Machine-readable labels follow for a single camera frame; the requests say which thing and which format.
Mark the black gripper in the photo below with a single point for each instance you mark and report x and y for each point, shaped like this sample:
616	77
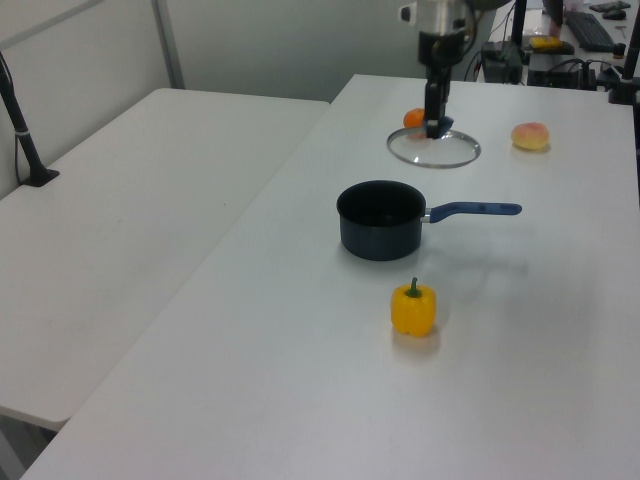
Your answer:
440	47

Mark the glass lid with blue knob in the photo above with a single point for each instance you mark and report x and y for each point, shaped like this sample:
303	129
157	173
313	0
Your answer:
450	150

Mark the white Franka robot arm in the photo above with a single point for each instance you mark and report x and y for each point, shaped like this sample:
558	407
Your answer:
440	15

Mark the orange mandarin fruit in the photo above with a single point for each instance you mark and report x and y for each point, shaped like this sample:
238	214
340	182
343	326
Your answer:
412	118

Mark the black electronics box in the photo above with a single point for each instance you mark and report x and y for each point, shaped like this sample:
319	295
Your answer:
502	65

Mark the pink yellow peach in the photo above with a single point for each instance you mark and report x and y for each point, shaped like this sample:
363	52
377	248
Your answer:
531	136

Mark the black upright pole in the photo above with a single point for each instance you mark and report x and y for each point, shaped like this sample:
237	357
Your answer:
519	25

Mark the yellow box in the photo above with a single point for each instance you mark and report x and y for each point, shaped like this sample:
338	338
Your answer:
545	43

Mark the black low equipment box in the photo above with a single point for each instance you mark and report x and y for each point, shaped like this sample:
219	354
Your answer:
560	77

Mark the black computer keyboard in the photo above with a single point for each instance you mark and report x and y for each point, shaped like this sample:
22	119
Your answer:
590	30

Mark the black clamped stand pole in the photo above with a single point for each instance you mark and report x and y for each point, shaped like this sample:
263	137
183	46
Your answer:
631	65

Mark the black computer mouse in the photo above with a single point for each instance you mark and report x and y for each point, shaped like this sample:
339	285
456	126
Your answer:
614	14

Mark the black flat device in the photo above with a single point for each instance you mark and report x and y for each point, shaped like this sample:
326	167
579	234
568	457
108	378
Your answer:
610	6

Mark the yellow bell pepper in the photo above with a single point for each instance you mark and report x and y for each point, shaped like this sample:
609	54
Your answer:
412	312

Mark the white side table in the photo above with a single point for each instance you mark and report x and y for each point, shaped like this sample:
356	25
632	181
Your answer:
125	225

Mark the aluminium corner partition post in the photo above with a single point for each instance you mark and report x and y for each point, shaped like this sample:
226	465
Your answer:
167	45

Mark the black camera stand pole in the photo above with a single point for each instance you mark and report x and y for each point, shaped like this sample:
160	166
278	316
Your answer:
22	135

